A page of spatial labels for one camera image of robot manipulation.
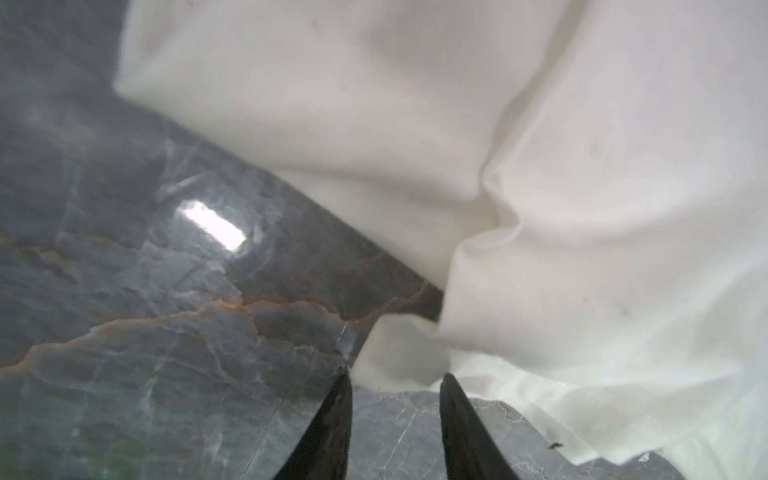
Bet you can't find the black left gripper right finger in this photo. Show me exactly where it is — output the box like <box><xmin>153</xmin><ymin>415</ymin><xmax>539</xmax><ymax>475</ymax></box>
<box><xmin>439</xmin><ymin>373</ymin><xmax>519</xmax><ymax>480</ymax></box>

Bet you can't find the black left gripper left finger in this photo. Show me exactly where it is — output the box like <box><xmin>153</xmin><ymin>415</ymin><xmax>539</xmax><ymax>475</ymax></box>
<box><xmin>273</xmin><ymin>370</ymin><xmax>353</xmax><ymax>480</ymax></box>

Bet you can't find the white t-shirt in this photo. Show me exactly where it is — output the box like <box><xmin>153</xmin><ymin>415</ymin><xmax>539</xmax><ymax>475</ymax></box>
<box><xmin>115</xmin><ymin>1</ymin><xmax>767</xmax><ymax>479</ymax></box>

